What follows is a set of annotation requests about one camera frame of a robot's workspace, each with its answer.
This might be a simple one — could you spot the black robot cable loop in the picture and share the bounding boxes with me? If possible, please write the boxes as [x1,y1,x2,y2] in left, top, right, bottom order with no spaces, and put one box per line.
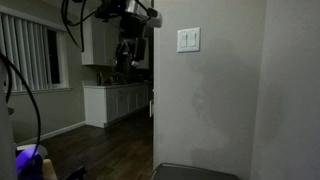
[60,0,98,53]

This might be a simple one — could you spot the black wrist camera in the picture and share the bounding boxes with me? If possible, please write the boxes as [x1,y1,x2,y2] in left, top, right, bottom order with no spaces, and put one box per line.
[94,0,123,20]

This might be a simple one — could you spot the long black cable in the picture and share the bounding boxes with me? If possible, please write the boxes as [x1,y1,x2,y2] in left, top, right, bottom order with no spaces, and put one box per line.
[0,52,43,159]

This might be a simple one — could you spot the beige wooden piece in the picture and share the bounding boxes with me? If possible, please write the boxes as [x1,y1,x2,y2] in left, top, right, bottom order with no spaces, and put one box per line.
[42,158,59,180]

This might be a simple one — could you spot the white kitchen counter cabinet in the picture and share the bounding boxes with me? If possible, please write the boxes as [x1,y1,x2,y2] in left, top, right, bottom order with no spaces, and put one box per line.
[82,82,150,129]

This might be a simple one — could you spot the white double switch wall plate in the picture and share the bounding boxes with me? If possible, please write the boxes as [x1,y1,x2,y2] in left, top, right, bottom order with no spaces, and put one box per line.
[176,26,202,54]

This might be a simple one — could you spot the grey robot stand post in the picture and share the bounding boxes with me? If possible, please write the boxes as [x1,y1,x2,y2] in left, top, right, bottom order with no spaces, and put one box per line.
[0,59,18,180]

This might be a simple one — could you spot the purple lit device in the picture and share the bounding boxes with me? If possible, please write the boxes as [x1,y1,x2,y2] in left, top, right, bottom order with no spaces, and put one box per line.
[15,143,48,180]

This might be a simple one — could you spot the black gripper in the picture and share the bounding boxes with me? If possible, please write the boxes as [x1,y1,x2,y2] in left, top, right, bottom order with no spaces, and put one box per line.
[114,16,148,74]

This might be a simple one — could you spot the white vertical window blinds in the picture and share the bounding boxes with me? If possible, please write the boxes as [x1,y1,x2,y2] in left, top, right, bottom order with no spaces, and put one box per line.
[0,12,69,93]

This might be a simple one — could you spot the dark items on counter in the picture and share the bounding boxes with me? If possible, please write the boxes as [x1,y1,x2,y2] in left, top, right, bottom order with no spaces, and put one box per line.
[96,71,149,87]

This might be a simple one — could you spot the white rocker light switch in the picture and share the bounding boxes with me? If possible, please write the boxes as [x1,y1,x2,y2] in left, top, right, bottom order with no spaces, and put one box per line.
[179,32,188,48]
[188,31,197,48]

